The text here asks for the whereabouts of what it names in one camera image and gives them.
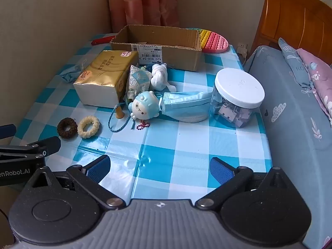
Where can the blue sheep plush toy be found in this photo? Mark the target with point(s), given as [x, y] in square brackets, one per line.
[142, 106]

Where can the wooden bed headboard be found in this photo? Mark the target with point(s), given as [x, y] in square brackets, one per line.
[293, 15]

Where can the red folding fan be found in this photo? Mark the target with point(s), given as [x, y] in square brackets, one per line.
[103, 40]

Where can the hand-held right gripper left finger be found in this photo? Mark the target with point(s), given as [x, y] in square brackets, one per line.
[99, 167]

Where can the red bead charm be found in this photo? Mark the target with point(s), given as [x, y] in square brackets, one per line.
[144, 125]

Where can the white wall socket with plug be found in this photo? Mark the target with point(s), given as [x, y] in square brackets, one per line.
[242, 49]

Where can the blue face mask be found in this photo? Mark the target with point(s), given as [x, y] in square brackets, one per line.
[186, 106]
[68, 74]

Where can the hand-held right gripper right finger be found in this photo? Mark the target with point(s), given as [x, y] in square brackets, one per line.
[220, 170]

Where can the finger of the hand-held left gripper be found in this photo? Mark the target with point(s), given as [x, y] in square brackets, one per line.
[39, 146]
[7, 131]

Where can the pink curtain with gold band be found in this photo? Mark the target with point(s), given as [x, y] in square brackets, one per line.
[145, 2]

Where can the bed with blue sheet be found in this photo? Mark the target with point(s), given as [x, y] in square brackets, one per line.
[293, 134]

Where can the white cloth doll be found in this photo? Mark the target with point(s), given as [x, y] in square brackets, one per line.
[160, 76]

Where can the cream hair scrunchie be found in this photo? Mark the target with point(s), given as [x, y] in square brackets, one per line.
[83, 132]

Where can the blue leaf print pillow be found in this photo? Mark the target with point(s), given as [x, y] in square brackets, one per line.
[295, 64]

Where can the clear jar with white lid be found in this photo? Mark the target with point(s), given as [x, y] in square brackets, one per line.
[238, 88]

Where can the floral fabric sachet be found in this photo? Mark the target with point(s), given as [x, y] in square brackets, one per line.
[137, 80]

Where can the gold tissue pack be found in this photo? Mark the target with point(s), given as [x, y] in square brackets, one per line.
[101, 77]

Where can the rainbow pop bubble toy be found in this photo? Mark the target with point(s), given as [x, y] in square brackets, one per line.
[212, 41]

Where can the pink floral pillow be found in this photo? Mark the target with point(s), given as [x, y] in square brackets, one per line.
[319, 75]

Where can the brown hair scrunchie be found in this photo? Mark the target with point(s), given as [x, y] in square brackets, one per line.
[62, 132]

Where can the brown cardboard box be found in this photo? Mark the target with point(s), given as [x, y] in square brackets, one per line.
[160, 54]

